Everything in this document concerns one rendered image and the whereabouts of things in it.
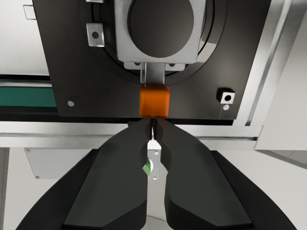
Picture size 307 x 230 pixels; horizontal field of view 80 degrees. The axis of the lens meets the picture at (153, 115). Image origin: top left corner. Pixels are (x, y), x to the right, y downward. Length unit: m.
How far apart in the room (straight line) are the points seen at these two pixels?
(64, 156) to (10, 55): 0.16
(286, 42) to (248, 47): 0.05
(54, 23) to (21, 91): 0.11
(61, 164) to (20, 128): 0.08
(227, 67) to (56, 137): 0.25
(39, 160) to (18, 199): 0.30
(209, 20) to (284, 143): 0.38
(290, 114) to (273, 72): 0.20
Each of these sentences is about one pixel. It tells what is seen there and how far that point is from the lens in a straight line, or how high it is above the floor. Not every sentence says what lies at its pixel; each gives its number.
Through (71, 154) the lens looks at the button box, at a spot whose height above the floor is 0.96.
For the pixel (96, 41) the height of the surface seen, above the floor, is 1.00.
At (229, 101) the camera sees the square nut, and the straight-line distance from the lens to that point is 0.25.
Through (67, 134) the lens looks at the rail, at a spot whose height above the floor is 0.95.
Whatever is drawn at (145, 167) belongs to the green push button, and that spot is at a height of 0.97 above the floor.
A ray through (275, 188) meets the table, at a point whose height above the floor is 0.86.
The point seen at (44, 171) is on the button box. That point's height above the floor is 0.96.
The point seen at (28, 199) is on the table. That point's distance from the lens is 0.62.
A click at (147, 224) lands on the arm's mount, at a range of 0.59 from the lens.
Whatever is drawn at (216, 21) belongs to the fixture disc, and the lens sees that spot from 0.21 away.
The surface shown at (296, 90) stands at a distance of 0.45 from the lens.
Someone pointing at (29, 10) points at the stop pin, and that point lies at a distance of 0.25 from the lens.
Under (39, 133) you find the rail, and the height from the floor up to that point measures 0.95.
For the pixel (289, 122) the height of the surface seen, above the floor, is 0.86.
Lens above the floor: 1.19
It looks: 61 degrees down
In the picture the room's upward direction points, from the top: 176 degrees clockwise
